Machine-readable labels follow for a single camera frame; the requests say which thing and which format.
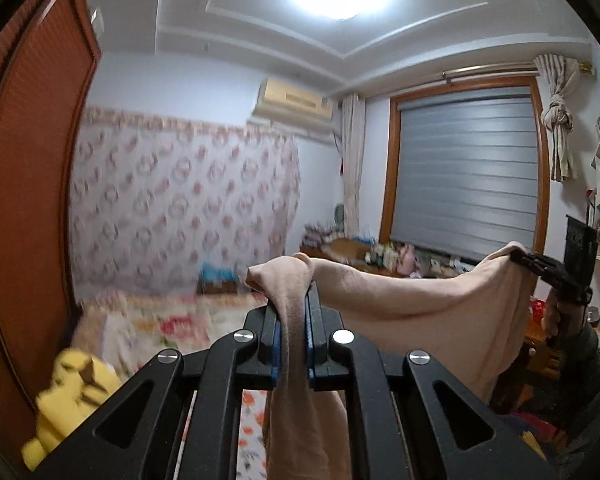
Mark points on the yellow Pikachu plush toy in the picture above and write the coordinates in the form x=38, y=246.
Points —
x=80, y=384

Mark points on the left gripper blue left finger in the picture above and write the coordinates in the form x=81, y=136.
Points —
x=214, y=380

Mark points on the beige wall air conditioner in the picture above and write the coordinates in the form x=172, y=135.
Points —
x=293, y=106

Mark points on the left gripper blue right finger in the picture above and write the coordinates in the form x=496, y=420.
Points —
x=340, y=360

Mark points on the floral quilt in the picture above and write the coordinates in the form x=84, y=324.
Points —
x=126, y=331

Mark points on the cardboard box on cabinet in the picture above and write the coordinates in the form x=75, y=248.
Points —
x=345, y=250

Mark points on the tied beige window curtain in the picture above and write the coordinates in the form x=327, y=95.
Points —
x=353, y=123

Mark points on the brown louvered wardrobe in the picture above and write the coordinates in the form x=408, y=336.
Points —
x=48, y=57

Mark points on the grey window roller blind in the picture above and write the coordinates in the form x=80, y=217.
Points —
x=467, y=182

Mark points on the circle patterned lace curtain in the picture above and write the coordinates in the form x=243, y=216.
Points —
x=155, y=199

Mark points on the wooden sideboard cabinet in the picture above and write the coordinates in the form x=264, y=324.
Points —
x=473, y=324

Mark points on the orange fruit print bedsheet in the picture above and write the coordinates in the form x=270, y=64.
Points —
x=251, y=455

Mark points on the peach printed t-shirt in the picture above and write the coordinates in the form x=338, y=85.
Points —
x=305, y=432

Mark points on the pink rabbit figure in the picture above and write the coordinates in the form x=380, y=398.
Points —
x=407, y=264

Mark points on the person right hand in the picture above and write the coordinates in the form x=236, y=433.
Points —
x=560, y=319

